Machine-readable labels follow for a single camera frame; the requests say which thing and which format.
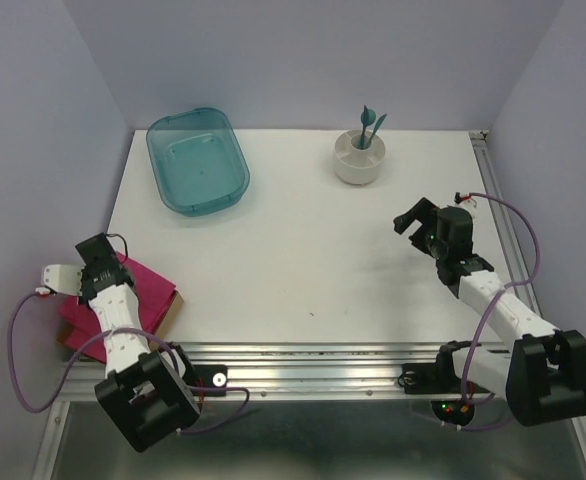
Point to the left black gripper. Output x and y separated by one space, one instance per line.
85 276

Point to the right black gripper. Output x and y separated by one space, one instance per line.
427 213

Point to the teal plastic spoon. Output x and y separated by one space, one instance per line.
367 118

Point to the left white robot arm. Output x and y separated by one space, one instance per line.
144 392

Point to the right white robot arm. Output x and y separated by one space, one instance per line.
544 378

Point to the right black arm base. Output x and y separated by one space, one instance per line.
437 377

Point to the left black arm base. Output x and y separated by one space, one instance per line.
212 377

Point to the pink napkin stack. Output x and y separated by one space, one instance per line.
148 284

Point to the brown cardboard tray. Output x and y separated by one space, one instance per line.
80 323

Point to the white utensil holder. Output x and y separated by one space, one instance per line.
355 166

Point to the teal plastic bin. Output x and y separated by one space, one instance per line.
198 164

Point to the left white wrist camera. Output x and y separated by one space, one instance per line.
62 279

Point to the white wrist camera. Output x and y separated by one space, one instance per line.
62 279
466 202

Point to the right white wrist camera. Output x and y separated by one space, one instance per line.
466 202

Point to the aluminium frame rail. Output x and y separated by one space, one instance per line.
313 303

